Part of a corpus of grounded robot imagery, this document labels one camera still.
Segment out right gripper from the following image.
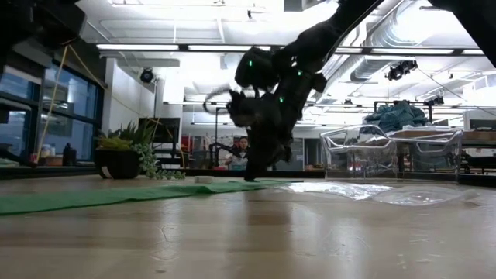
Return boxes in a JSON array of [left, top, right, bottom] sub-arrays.
[[244, 83, 307, 182]]

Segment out clear plastic zip bag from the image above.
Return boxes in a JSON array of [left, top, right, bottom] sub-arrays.
[[277, 181, 481, 207]]

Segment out clear plastic container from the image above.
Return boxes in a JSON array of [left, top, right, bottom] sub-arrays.
[[319, 123, 465, 182]]

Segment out green elastic bandage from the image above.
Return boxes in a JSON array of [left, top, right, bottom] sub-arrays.
[[0, 178, 301, 217]]

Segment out person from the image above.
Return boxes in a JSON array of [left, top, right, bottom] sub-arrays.
[[226, 135, 251, 171]]

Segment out black monitor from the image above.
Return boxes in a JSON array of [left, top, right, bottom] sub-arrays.
[[138, 117, 181, 145]]

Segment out ceiling light strip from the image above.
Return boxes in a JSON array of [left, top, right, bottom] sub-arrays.
[[370, 48, 454, 55], [95, 43, 180, 51], [188, 45, 272, 52]]

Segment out blue cloth pile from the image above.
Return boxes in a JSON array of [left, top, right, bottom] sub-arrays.
[[363, 99, 430, 133]]

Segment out potted succulent plant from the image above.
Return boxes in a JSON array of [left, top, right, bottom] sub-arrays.
[[94, 119, 187, 181]]

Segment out black ceiling device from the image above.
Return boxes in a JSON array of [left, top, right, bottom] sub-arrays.
[[385, 60, 419, 81]]

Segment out dark bottle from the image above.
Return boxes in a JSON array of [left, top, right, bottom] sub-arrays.
[[61, 142, 78, 167]]

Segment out dark framed window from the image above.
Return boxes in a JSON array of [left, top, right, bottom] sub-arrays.
[[0, 64, 100, 164]]

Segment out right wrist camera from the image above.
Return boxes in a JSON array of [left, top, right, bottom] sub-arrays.
[[226, 88, 259, 129]]

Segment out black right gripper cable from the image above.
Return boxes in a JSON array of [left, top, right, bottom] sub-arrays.
[[201, 85, 233, 115]]

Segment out silver ventilation duct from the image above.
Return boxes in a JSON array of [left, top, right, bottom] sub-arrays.
[[323, 0, 439, 83]]

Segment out black aluminium table frame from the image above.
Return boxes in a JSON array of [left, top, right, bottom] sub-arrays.
[[0, 165, 496, 187]]

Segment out yellow power cable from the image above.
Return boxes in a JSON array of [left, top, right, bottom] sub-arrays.
[[35, 43, 113, 164]]

